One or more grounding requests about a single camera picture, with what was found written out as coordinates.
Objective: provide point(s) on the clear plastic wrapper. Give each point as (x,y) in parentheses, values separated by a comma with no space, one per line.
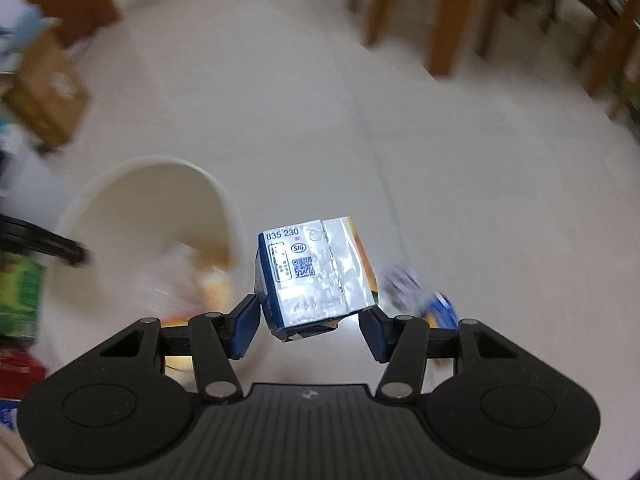
(170,272)

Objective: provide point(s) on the wooden stool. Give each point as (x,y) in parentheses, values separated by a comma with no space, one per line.
(617,50)

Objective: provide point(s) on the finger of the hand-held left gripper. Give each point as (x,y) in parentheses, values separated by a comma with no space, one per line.
(45,242)

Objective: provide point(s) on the wooden chair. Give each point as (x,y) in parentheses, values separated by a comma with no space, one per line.
(377,0)

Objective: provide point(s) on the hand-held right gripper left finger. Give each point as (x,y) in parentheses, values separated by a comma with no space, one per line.
(246,327)

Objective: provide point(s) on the white round trash bin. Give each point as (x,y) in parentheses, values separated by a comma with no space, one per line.
(145,200)

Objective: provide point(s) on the red printed box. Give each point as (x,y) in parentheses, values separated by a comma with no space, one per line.
(17,372)

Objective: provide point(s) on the brown cardboard box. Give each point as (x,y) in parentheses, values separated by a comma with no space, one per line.
(47,90)

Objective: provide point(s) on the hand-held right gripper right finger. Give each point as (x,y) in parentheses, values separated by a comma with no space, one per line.
(374,335)

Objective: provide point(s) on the printed paper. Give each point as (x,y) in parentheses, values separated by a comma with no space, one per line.
(402,285)

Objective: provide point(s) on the green milk carton box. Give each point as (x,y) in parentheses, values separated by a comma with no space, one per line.
(20,300)

